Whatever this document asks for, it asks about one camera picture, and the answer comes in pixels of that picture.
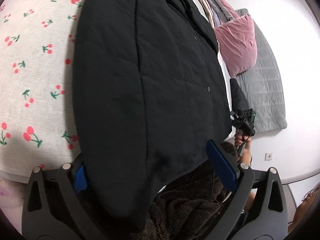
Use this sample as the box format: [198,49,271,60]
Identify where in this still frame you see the pink floral bedding edge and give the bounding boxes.
[0,178,27,233]

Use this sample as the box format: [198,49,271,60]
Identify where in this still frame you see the white wall socket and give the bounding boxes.
[265,153,273,161]

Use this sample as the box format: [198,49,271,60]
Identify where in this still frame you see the grey quilted headboard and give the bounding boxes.
[235,24,287,134]

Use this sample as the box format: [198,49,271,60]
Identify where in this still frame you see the folded blankets stack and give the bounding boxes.
[199,0,240,28]

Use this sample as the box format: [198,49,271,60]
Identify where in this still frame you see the cherry print bed cover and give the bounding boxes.
[1,0,85,183]

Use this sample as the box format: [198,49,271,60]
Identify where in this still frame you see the person's right hand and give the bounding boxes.
[234,133,252,166]

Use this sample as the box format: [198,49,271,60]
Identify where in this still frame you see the black quilted jacket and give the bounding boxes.
[72,0,231,233]

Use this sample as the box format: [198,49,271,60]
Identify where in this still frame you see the pink velvet pillow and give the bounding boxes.
[214,14,258,78]

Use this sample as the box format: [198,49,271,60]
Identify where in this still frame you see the dark fuzzy garment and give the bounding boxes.
[131,160,231,239]

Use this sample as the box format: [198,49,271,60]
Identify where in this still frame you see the black cloth by headboard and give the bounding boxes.
[229,79,250,114]

